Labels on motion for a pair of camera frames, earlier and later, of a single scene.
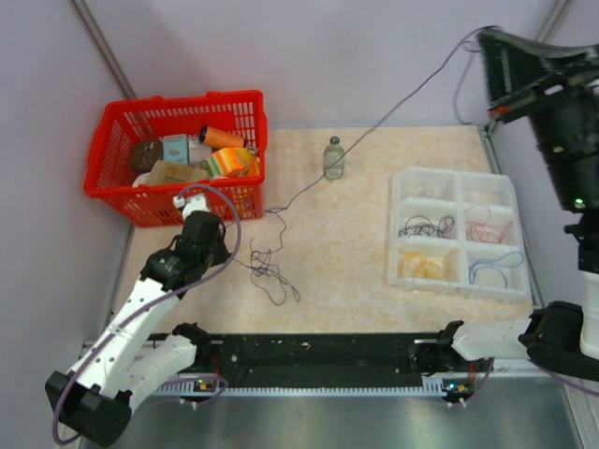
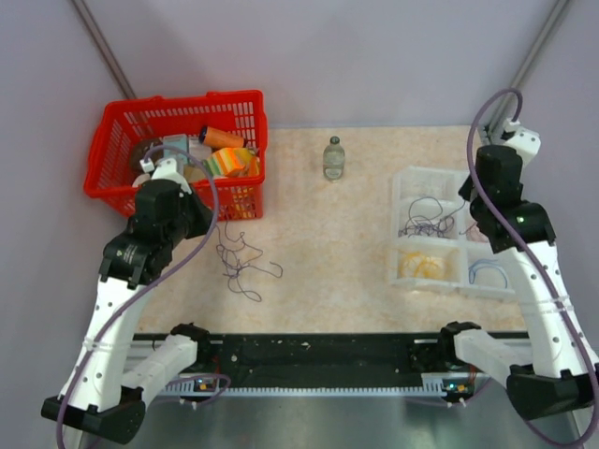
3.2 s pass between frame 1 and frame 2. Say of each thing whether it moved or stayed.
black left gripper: moved
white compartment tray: stayed
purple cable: moved
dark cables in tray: stayed
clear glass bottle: stayed
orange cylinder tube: stayed
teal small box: stayed
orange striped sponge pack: stayed
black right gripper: moved
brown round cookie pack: stayed
